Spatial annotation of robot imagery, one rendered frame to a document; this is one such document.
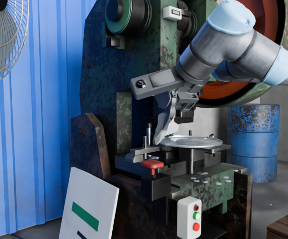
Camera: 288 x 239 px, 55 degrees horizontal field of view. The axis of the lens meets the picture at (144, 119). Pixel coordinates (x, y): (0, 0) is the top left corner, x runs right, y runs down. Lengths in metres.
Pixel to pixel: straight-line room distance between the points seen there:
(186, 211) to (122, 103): 0.63
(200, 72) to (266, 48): 0.13
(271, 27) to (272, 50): 0.89
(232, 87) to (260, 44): 0.97
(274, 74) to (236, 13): 0.15
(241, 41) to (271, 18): 0.93
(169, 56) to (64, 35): 1.26
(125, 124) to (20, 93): 0.98
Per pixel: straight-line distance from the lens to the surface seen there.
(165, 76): 0.62
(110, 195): 1.28
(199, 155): 1.26
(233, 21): 0.53
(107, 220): 1.31
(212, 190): 1.29
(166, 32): 1.17
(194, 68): 0.58
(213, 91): 1.59
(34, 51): 2.17
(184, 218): 1.01
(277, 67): 0.59
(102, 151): 1.39
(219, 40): 0.55
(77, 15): 2.40
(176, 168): 1.21
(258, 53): 0.57
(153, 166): 0.94
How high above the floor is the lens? 1.00
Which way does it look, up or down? 5 degrees down
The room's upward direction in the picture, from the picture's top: straight up
